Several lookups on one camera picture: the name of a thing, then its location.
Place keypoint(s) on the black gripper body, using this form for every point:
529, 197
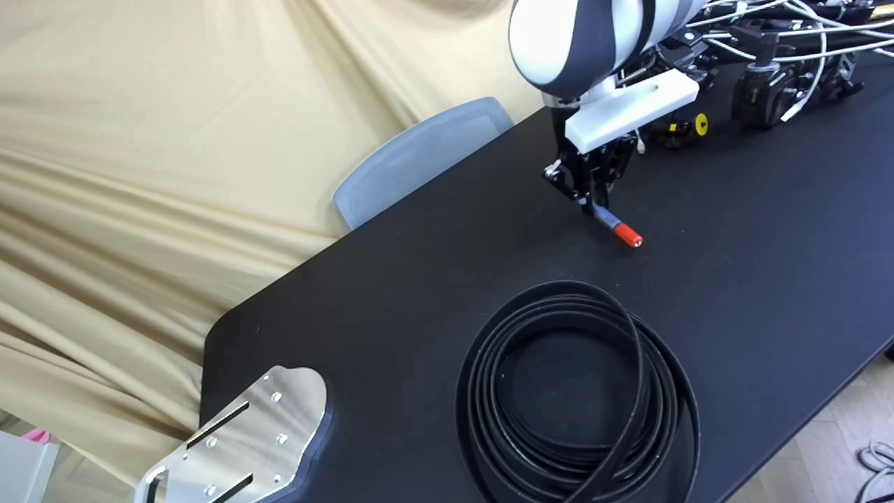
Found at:
589, 178

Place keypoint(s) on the blue marker with red cap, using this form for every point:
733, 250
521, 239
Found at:
622, 229

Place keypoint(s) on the black robot base clamp assembly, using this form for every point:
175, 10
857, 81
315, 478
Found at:
773, 56

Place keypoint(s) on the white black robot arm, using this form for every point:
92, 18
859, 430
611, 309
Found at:
571, 52

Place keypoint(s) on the grey chair backrest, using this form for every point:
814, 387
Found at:
416, 158

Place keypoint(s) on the coiled black belt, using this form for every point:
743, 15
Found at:
569, 398

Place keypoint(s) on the beige cloth backdrop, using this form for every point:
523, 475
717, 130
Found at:
162, 159

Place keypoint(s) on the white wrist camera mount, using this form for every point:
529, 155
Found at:
609, 109

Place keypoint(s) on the silver metal bracket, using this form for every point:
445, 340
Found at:
259, 449

